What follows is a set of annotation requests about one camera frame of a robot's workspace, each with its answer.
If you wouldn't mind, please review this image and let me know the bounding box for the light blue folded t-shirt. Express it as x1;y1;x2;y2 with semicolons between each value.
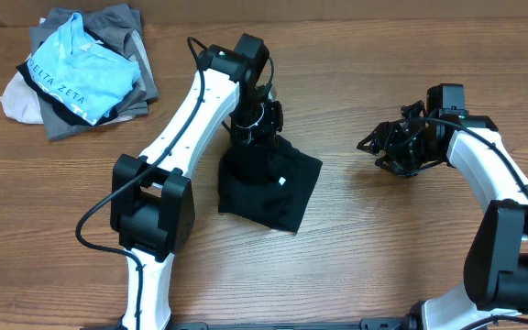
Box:
27;13;141;126

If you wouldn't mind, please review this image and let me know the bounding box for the black t-shirt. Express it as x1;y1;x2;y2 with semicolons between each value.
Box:
217;137;323;233

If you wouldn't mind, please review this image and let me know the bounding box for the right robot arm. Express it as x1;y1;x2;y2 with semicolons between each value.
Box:
357;83;528;329

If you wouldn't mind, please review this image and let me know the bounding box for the grey folded garment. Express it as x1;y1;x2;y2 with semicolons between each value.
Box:
29;4;159;141

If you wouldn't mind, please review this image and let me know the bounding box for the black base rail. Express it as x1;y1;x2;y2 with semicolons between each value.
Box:
80;315;412;330

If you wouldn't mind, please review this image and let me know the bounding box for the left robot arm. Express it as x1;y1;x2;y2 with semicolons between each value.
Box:
110;34;282;329

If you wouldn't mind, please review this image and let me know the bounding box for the black folded garment in pile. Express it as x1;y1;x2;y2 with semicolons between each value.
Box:
16;61;118;127

